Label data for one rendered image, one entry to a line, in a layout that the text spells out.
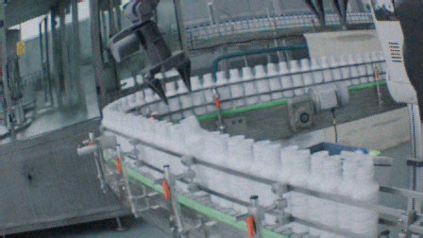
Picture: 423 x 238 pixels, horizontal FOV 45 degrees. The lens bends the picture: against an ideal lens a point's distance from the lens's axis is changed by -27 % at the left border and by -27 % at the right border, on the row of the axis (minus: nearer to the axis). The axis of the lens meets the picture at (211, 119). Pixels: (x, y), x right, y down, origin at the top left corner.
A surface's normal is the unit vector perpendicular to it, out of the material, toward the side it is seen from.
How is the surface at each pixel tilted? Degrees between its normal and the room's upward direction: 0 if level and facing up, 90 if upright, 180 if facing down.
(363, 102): 90
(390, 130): 90
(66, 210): 90
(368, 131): 89
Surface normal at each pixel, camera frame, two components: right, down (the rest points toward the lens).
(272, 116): 0.10, 0.13
